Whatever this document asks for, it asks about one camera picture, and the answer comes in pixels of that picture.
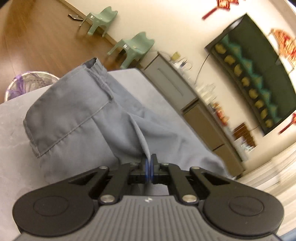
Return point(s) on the green plastic chair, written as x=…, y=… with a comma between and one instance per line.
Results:
x=101, y=19
x=136, y=46

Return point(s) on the dark flat object on floor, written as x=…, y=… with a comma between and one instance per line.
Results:
x=74, y=16

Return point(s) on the yellow container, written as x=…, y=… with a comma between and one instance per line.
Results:
x=175, y=56

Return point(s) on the wall television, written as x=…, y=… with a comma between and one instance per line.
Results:
x=254, y=58

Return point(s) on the fruit plate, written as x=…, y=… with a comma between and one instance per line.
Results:
x=219, y=113

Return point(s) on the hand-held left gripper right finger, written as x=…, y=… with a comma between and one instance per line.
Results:
x=152, y=169

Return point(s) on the grey-blue pants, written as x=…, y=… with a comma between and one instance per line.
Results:
x=81, y=115

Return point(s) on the grey sideboard cabinet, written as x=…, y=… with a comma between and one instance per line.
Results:
x=175, y=85

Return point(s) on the red hanging wall ornament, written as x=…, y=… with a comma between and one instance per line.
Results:
x=223, y=4

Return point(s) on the clear glass cups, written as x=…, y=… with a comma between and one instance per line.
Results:
x=205, y=91

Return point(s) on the brown wooden box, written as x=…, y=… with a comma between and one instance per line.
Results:
x=244, y=135

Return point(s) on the wastebasket with purple bag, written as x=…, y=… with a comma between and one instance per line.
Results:
x=27, y=81

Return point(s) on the red gold paper ornament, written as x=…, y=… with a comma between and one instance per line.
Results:
x=285, y=41

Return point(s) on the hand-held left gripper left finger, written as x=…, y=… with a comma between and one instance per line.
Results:
x=146, y=168

